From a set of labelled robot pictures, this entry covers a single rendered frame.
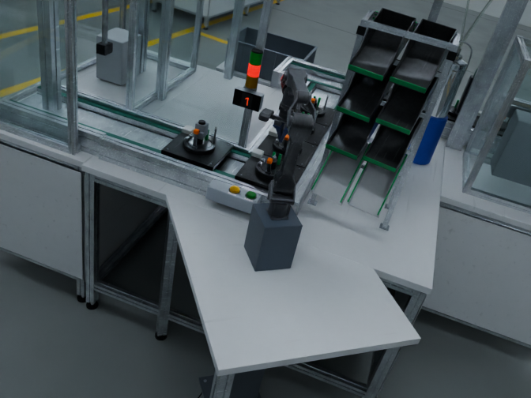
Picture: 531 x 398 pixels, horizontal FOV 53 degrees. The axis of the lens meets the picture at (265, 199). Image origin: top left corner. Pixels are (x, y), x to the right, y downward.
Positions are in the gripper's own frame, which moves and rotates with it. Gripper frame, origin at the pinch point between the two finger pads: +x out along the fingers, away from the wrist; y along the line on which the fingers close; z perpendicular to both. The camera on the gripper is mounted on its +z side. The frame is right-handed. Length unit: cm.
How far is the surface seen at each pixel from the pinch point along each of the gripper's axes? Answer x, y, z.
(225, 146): 28.5, 29.4, 27.3
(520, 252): 55, -116, 67
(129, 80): 15, 82, 33
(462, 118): 21, -73, 127
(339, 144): 4.8, -19.6, 16.0
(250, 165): 28.5, 14.4, 18.6
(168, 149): 29, 48, 10
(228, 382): 49, -15, -71
